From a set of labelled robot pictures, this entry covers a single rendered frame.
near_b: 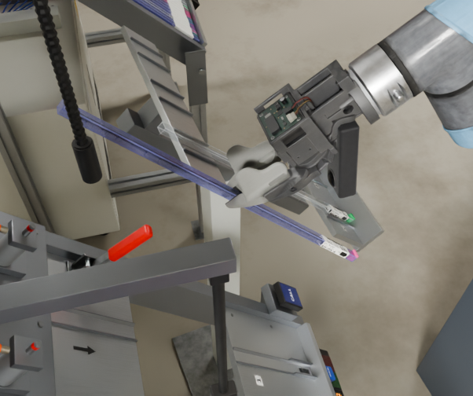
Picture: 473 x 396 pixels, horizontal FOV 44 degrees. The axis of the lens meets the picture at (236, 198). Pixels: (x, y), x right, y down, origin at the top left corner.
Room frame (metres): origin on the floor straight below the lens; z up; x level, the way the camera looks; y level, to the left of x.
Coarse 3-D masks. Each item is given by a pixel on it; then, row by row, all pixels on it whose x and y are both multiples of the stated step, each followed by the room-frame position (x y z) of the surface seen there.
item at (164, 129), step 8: (160, 128) 0.54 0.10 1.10; (168, 128) 0.54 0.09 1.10; (176, 128) 0.55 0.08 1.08; (168, 136) 0.54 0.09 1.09; (176, 136) 0.54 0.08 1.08; (184, 136) 0.55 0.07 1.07; (184, 144) 0.54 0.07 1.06; (192, 144) 0.55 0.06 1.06; (200, 144) 0.56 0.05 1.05; (200, 152) 0.55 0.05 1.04; (208, 152) 0.56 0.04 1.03; (216, 152) 0.56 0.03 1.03; (224, 152) 0.58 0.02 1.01; (224, 160) 0.57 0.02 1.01; (296, 192) 0.61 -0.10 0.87; (304, 192) 0.63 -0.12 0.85; (304, 200) 0.62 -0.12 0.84; (312, 200) 0.63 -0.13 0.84; (320, 200) 0.64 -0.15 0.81; (320, 208) 0.63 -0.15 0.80; (328, 208) 0.64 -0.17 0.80
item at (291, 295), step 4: (280, 284) 0.47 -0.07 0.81; (284, 284) 0.48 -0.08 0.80; (284, 288) 0.47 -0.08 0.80; (288, 288) 0.48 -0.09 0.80; (292, 288) 0.48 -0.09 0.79; (284, 292) 0.46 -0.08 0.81; (288, 292) 0.47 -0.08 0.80; (292, 292) 0.47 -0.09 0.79; (296, 292) 0.48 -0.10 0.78; (284, 296) 0.45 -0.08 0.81; (288, 296) 0.46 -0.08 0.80; (292, 296) 0.46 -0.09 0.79; (296, 296) 0.47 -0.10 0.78; (288, 300) 0.45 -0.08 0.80; (292, 300) 0.45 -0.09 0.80; (296, 300) 0.46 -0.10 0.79; (296, 304) 0.45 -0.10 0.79; (300, 304) 0.45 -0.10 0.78
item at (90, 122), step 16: (64, 112) 0.43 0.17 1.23; (80, 112) 0.44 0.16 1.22; (96, 128) 0.43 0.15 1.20; (112, 128) 0.44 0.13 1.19; (128, 144) 0.44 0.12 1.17; (144, 144) 0.45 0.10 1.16; (160, 160) 0.44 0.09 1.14; (176, 160) 0.45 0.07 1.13; (192, 176) 0.45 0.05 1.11; (208, 176) 0.46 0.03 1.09; (224, 192) 0.45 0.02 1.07; (240, 192) 0.47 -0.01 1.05; (256, 208) 0.46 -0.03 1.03; (288, 224) 0.47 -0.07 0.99; (320, 240) 0.47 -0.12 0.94; (352, 256) 0.48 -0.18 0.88
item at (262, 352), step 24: (240, 312) 0.42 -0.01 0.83; (240, 336) 0.37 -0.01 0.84; (264, 336) 0.39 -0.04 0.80; (288, 336) 0.42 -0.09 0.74; (240, 360) 0.33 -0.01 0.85; (264, 360) 0.35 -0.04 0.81; (288, 360) 0.37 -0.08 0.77; (240, 384) 0.29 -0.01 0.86; (264, 384) 0.31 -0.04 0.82; (288, 384) 0.32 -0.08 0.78; (312, 384) 0.34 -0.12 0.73
